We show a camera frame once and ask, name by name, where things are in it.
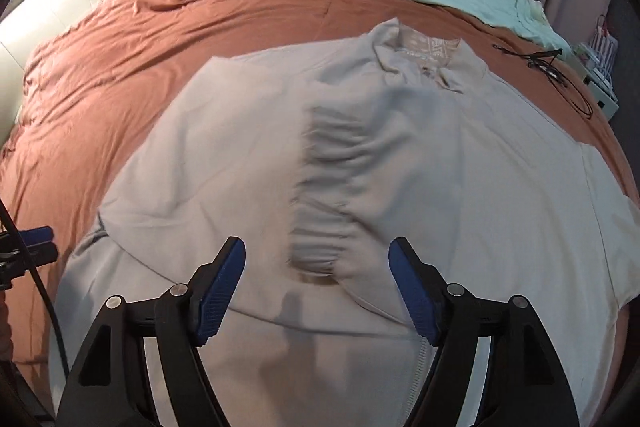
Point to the rust brown bed blanket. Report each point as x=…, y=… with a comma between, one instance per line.
x=93, y=93

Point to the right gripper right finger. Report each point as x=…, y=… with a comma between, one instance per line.
x=525, y=383

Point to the beige large garment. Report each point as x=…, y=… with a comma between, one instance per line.
x=318, y=156

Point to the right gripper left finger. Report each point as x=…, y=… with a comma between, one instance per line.
x=109, y=383

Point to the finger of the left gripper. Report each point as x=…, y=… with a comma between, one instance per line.
x=41, y=249

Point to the white bedside box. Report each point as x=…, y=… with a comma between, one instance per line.
x=597, y=57

